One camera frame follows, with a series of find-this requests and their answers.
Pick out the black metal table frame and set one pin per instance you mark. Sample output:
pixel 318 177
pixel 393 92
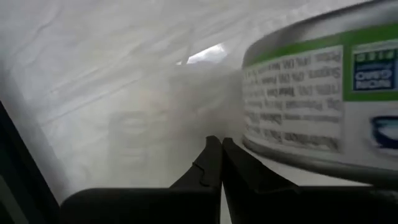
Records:
pixel 18 174

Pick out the white glossy table sheet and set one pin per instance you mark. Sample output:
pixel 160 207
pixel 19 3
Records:
pixel 109 62

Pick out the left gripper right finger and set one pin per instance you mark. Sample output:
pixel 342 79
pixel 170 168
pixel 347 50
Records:
pixel 264 202

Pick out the silver can green white label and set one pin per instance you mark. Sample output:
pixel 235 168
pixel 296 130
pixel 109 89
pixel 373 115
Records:
pixel 311 93

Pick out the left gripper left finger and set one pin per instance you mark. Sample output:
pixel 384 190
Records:
pixel 199 202

